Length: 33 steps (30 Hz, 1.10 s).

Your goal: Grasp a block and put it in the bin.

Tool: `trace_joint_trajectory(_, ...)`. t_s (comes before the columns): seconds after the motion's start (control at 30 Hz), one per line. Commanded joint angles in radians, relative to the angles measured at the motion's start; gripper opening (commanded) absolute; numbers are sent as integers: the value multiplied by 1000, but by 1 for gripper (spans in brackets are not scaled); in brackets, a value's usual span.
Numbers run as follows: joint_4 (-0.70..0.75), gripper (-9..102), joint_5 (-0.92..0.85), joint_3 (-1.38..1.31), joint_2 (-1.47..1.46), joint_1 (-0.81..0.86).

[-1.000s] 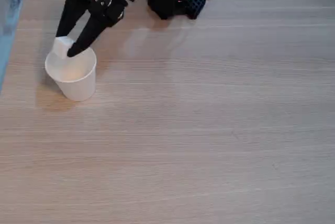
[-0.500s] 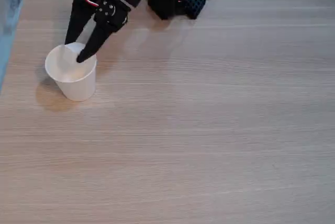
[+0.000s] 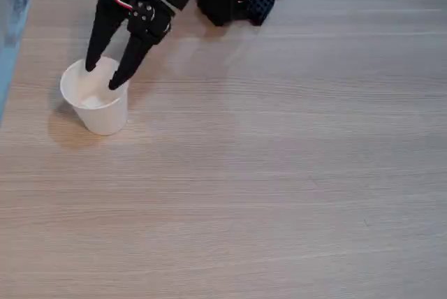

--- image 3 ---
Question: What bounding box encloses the small white block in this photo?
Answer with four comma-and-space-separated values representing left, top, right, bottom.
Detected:
80, 94, 106, 109

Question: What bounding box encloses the white paper cup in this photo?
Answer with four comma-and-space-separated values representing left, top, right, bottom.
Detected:
59, 56, 130, 136

